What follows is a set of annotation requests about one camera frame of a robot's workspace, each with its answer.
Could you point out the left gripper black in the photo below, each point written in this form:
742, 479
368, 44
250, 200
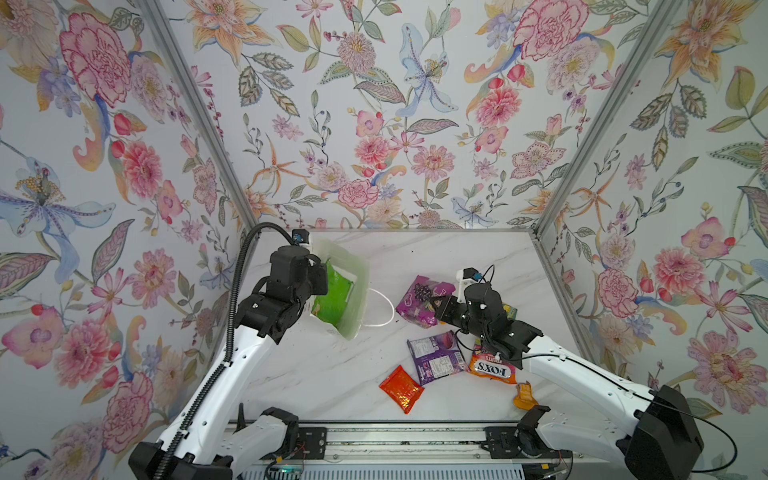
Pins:
319, 271

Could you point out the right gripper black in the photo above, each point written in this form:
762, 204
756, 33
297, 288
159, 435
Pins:
443, 314

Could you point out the magenta purple snack bag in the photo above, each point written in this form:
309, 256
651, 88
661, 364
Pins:
415, 305

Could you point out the green chips bag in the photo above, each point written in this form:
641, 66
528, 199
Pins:
331, 307

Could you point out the purple white snack packet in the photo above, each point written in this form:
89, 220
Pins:
436, 357

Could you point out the white paper bag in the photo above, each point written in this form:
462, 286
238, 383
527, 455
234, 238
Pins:
354, 317

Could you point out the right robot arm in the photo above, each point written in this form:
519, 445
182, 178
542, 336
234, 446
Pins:
653, 433

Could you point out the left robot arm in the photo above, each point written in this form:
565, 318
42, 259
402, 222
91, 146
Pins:
196, 446

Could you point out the green Fox's candy bag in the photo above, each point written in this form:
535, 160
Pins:
511, 312

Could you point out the orange Fox's candy bag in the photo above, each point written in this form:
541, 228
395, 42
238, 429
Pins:
485, 365

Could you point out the red snack packet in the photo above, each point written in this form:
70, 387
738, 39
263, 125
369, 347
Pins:
402, 389

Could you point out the small orange candy wrapper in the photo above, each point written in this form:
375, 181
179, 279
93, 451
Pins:
524, 398

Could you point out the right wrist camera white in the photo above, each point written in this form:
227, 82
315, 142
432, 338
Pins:
465, 278

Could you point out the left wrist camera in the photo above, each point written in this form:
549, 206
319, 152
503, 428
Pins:
300, 237

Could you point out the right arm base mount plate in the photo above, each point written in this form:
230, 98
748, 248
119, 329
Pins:
511, 442

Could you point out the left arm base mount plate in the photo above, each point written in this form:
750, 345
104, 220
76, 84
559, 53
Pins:
302, 443

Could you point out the aluminium front rail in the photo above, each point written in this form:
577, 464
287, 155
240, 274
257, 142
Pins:
451, 442

